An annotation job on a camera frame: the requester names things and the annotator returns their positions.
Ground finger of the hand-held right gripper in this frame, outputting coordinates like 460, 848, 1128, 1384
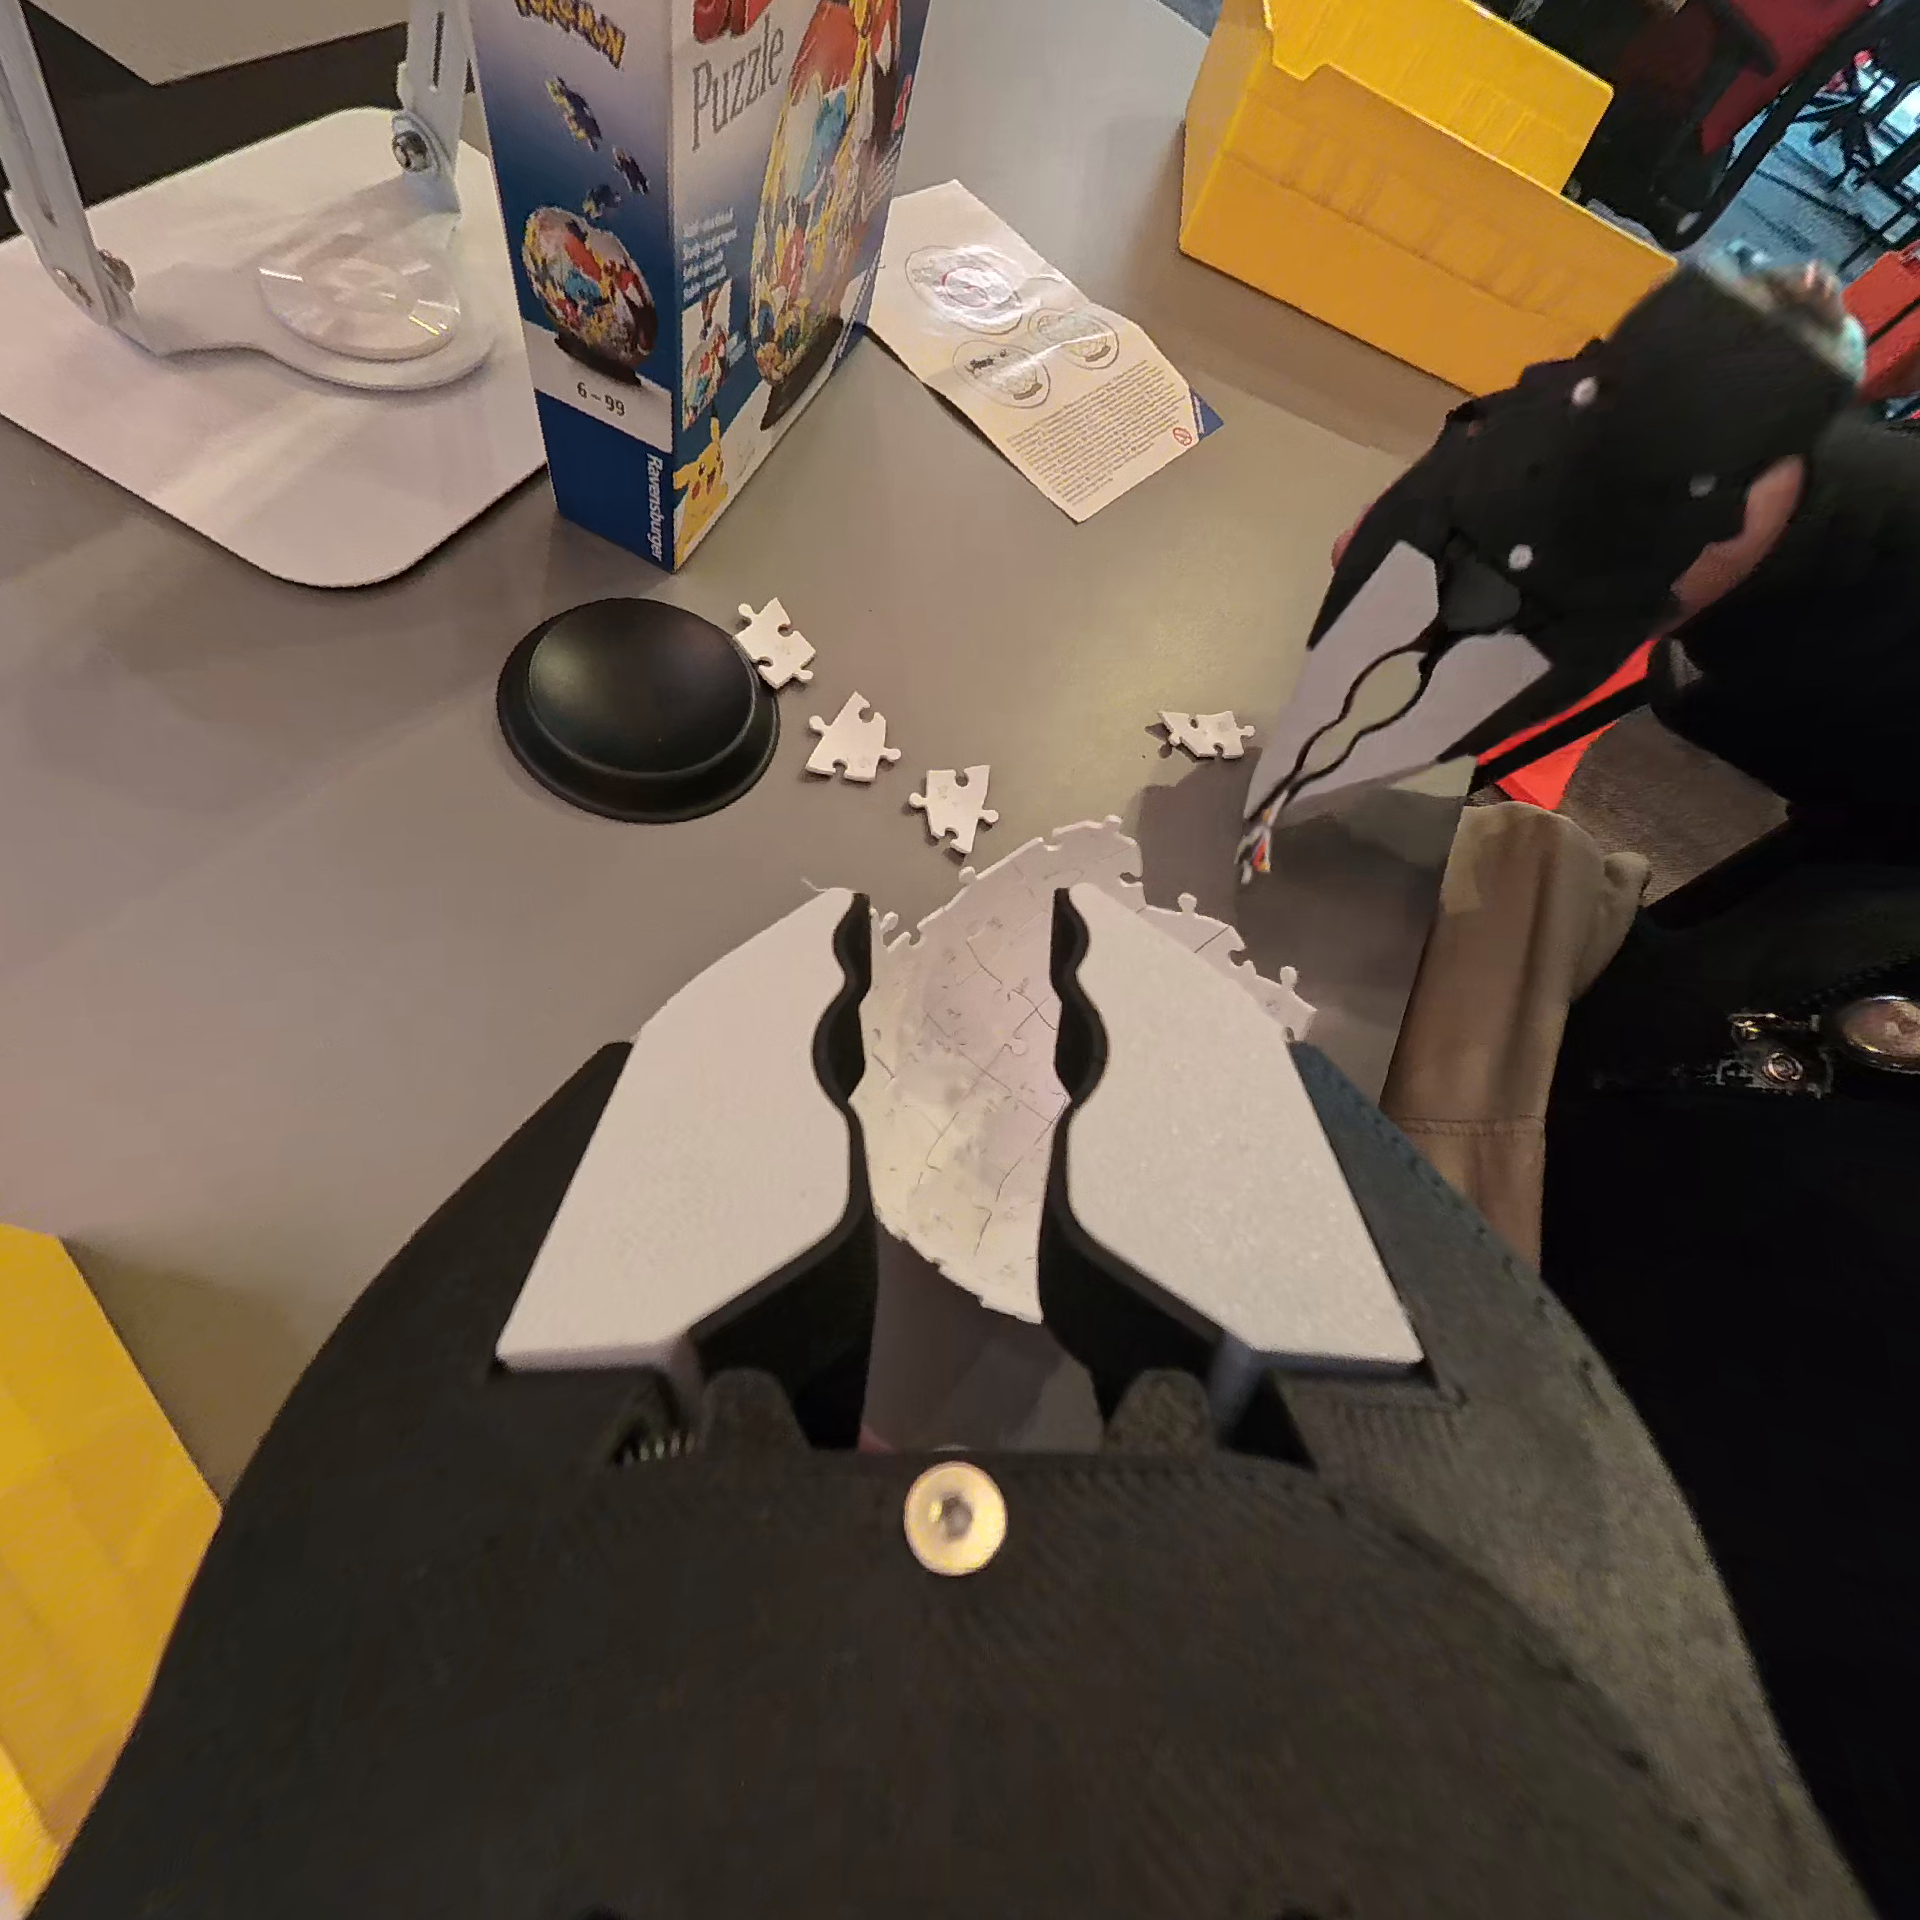
1252, 638, 1556, 875
1238, 540, 1455, 827

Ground person's beige trousers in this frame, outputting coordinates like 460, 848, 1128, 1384
1384, 806, 1653, 1273

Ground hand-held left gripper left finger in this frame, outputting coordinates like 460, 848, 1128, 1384
496, 886, 875, 1454

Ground blue puzzle box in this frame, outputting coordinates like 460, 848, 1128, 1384
469, 0, 931, 575

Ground yellow plastic bin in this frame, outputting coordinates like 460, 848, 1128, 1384
0, 1221, 224, 1920
1181, 0, 1679, 400

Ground partly built puzzle ball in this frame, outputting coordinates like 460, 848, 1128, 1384
805, 816, 1316, 1324

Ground black round ball stand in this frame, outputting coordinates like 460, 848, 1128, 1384
496, 595, 778, 821

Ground white instruction leaflet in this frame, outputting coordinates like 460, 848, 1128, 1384
869, 177, 1220, 523

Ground person's black top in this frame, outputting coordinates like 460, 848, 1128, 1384
1537, 856, 1920, 1920

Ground person's right hand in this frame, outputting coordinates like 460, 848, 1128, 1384
1672, 451, 1813, 611

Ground red chair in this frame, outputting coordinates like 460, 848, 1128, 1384
1477, 638, 1666, 811

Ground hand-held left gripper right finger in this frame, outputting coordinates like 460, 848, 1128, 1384
1039, 880, 1428, 1454

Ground white camera stand base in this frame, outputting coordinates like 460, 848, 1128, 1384
0, 0, 550, 593

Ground metal badge reel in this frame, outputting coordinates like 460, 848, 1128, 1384
1725, 993, 1920, 1100

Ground dark chair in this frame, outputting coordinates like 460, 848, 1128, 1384
1559, 0, 1920, 261

